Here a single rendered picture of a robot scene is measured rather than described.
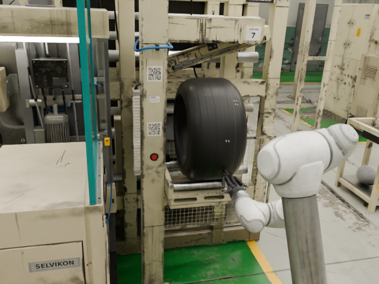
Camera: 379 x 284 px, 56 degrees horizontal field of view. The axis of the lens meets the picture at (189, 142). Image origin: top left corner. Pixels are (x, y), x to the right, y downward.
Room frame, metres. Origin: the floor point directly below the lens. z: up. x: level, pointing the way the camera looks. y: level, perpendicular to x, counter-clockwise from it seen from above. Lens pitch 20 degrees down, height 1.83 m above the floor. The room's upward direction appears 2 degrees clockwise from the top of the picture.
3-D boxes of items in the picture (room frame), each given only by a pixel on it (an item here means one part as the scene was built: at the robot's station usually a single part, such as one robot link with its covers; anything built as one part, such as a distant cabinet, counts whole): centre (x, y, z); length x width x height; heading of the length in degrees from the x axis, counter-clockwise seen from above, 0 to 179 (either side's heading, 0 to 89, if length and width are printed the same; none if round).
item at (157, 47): (1.86, 0.20, 1.64); 0.19 x 0.19 x 0.06; 14
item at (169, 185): (1.89, 0.13, 0.90); 0.40 x 0.03 x 0.10; 14
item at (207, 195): (1.80, -0.07, 0.83); 0.36 x 0.09 x 0.06; 104
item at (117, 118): (2.64, 0.55, 0.61); 0.33 x 0.06 x 0.86; 14
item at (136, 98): (1.81, 0.28, 1.19); 0.05 x 0.04 x 0.48; 14
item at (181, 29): (2.26, -0.09, 1.71); 0.61 x 0.25 x 0.15; 104
